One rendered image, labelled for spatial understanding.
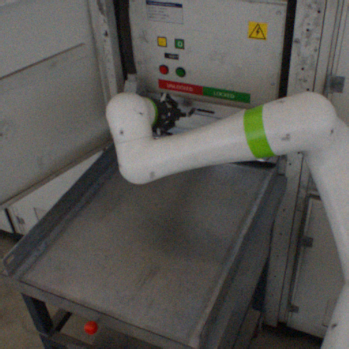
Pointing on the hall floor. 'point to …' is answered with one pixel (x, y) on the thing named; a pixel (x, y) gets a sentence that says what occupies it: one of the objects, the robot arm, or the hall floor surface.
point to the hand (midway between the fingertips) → (178, 114)
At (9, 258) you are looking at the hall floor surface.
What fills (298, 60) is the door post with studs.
